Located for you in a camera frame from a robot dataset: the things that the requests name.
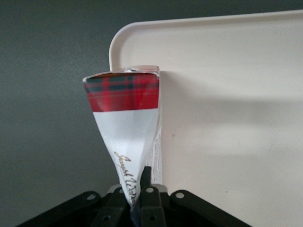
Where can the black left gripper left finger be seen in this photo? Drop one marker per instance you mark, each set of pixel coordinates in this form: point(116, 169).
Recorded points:
point(113, 210)

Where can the red tartan cookie box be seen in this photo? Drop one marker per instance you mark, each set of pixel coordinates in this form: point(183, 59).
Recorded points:
point(123, 99)

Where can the beige plastic tray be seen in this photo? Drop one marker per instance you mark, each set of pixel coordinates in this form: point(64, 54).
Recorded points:
point(225, 71)

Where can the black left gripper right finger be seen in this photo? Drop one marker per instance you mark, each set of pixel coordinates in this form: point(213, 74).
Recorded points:
point(149, 208)

